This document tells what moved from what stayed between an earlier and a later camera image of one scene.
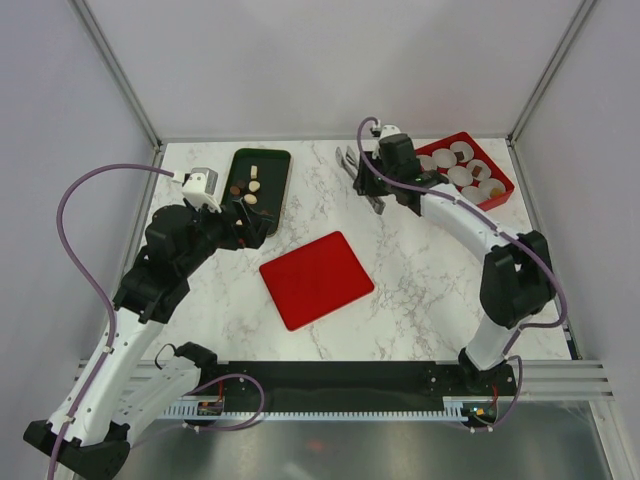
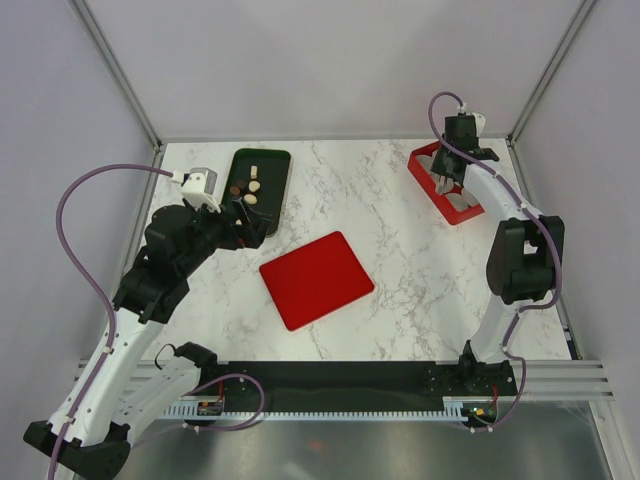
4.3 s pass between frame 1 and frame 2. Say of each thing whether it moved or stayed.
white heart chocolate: stayed
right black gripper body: moved
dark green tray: stayed
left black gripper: stayed
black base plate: stayed
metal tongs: moved
